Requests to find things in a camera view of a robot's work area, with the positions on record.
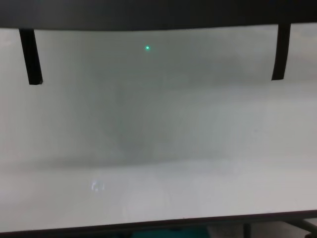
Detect short black tape strip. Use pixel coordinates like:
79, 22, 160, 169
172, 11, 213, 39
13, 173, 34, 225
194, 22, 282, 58
271, 23, 292, 81
18, 28, 44, 86

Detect black robot poster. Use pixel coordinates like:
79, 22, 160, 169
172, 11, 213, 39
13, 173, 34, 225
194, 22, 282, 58
0, 0, 317, 32

